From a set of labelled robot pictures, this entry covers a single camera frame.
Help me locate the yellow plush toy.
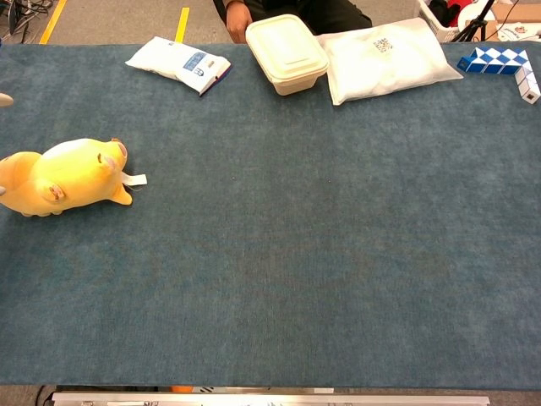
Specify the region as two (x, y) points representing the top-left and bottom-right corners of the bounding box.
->
(0, 137), (148, 218)

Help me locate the brown cardboard box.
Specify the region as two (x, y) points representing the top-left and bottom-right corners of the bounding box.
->
(485, 3), (541, 42)

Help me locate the white blue-print snack packet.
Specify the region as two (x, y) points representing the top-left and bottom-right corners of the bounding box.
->
(124, 36), (232, 98)

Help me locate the black tripod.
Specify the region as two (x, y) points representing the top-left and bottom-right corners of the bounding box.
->
(451, 0), (496, 43)

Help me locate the bystander bare hand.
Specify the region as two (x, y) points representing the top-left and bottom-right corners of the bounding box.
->
(226, 0), (254, 44)

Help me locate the black cable bundle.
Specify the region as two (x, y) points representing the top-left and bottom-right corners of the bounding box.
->
(0, 0), (56, 45)

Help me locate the aluminium profile rail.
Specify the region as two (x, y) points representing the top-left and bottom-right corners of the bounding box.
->
(50, 391), (491, 406)

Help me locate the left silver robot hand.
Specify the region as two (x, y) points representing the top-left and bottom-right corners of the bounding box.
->
(0, 92), (14, 196)

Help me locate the blue white snake puzzle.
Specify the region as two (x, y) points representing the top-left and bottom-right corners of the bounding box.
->
(456, 46), (541, 105)

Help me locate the beige lidded food container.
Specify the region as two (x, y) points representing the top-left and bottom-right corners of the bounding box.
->
(244, 14), (330, 97)

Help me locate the person in dark clothes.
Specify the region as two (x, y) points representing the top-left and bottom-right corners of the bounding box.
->
(212, 0), (374, 36)

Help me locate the white plastic basket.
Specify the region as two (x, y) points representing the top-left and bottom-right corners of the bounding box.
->
(416, 0), (467, 43)

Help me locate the large white plastic bag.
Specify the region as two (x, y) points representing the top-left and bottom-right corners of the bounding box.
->
(315, 17), (465, 107)

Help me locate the blue felt table mat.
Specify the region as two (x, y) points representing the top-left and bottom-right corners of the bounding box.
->
(0, 41), (541, 389)

